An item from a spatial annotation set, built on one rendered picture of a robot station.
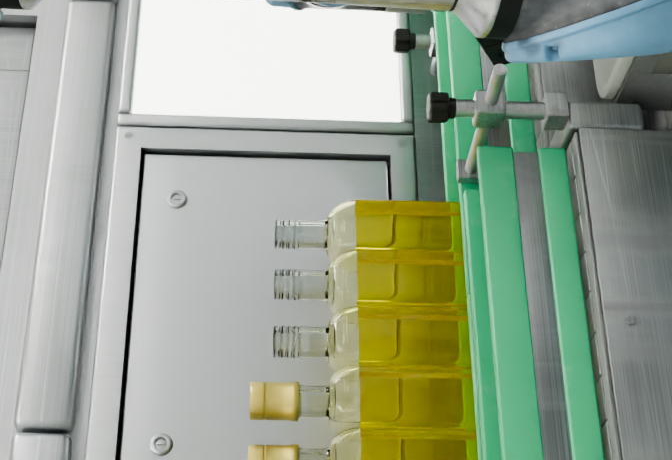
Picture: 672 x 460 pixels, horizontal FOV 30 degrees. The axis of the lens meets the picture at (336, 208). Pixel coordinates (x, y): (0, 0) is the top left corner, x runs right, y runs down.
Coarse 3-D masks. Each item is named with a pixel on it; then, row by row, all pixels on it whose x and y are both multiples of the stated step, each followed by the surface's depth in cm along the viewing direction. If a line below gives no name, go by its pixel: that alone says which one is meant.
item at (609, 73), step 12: (600, 60) 120; (612, 60) 119; (624, 60) 111; (600, 72) 119; (612, 72) 114; (624, 72) 113; (600, 84) 118; (612, 84) 114; (600, 96) 118; (612, 96) 116
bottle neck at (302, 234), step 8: (280, 224) 121; (288, 224) 121; (296, 224) 121; (304, 224) 121; (312, 224) 121; (320, 224) 121; (280, 232) 120; (288, 232) 121; (296, 232) 121; (304, 232) 121; (312, 232) 121; (320, 232) 121; (280, 240) 121; (288, 240) 121; (296, 240) 121; (304, 240) 121; (312, 240) 121; (320, 240) 121; (288, 248) 121; (296, 248) 122; (304, 248) 122; (312, 248) 122; (320, 248) 122
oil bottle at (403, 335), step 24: (360, 312) 115; (384, 312) 115; (408, 312) 115; (432, 312) 115; (456, 312) 115; (336, 336) 114; (360, 336) 113; (384, 336) 113; (408, 336) 114; (432, 336) 114; (456, 336) 114; (336, 360) 114; (360, 360) 113; (384, 360) 113; (408, 360) 113; (432, 360) 113; (456, 360) 113
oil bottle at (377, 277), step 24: (336, 264) 117; (360, 264) 117; (384, 264) 117; (408, 264) 117; (432, 264) 118; (456, 264) 118; (336, 288) 116; (360, 288) 116; (384, 288) 116; (408, 288) 116; (432, 288) 116; (456, 288) 116; (336, 312) 118
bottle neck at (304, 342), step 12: (276, 336) 114; (288, 336) 114; (300, 336) 114; (312, 336) 115; (324, 336) 115; (276, 348) 114; (288, 348) 114; (300, 348) 114; (312, 348) 114; (324, 348) 114
